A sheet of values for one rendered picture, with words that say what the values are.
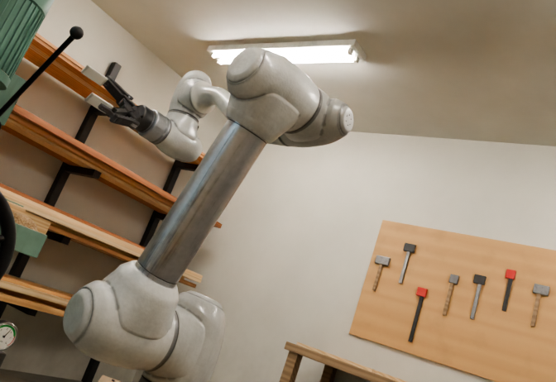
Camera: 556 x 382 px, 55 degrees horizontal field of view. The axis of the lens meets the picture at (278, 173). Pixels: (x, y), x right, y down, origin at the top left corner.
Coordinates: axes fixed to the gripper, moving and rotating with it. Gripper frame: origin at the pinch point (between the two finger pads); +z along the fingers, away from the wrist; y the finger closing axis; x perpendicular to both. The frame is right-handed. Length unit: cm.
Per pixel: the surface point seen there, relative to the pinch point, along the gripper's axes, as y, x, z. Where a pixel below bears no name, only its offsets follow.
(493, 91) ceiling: 89, 109, -230
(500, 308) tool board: 1, 27, -302
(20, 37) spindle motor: 2.0, -0.6, 20.0
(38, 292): 104, -190, -123
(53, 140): 164, -122, -87
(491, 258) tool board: 32, 41, -301
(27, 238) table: -34.2, -27.3, -0.3
